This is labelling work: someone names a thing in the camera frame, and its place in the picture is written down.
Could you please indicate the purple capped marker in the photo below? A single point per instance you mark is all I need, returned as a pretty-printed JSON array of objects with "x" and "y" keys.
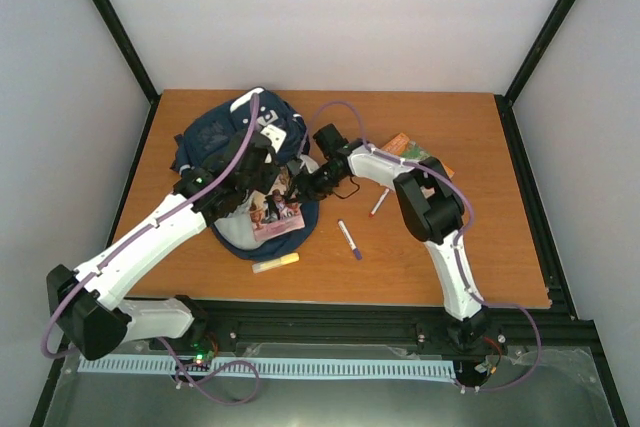
[{"x": 349, "y": 239}]

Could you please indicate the red capped marker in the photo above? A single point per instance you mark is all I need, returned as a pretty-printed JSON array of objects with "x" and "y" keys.
[{"x": 379, "y": 202}]

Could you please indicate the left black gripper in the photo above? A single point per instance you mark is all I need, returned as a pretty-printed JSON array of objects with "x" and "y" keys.
[{"x": 268, "y": 184}]

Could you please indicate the orange green paperback book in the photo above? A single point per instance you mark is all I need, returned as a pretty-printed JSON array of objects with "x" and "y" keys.
[{"x": 402, "y": 146}]

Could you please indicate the black frame post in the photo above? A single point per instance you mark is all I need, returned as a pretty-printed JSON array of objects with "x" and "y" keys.
[
  {"x": 543, "y": 40},
  {"x": 124, "y": 44}
]

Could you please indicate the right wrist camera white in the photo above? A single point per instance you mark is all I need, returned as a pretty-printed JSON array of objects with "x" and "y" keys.
[{"x": 306, "y": 164}]

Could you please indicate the left black frame post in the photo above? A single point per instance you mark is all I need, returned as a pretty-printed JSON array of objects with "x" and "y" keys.
[{"x": 124, "y": 44}]

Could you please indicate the pink paperback book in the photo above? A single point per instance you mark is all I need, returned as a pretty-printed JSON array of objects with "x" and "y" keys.
[{"x": 271, "y": 215}]

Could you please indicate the light blue cable duct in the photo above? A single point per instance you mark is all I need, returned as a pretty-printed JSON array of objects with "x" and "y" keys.
[{"x": 275, "y": 368}]

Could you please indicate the right black frame post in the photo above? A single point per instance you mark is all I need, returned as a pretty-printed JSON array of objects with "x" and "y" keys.
[{"x": 543, "y": 40}]

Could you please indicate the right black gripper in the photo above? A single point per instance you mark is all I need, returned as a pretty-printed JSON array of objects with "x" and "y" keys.
[{"x": 308, "y": 191}]

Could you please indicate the navy blue backpack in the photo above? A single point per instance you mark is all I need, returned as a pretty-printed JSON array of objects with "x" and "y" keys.
[{"x": 220, "y": 131}]

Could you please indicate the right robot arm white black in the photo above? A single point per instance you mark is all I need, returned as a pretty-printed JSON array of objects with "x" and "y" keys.
[{"x": 432, "y": 209}]

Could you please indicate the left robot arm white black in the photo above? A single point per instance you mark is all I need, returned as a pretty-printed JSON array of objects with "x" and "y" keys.
[{"x": 145, "y": 247}]

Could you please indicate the yellow highlighter pen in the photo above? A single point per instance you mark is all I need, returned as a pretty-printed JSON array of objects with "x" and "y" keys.
[{"x": 275, "y": 263}]

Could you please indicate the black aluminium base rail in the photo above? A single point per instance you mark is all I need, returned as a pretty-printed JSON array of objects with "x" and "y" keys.
[{"x": 234, "y": 326}]

